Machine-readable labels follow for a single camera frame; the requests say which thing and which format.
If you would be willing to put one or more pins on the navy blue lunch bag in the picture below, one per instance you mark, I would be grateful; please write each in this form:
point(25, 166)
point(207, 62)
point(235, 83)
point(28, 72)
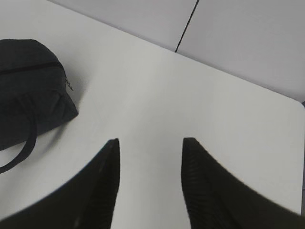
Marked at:
point(33, 95)

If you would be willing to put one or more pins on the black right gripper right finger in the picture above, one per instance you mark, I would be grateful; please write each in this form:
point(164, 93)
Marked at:
point(215, 199)

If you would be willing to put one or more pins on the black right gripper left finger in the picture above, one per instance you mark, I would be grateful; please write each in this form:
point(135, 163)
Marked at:
point(86, 201)

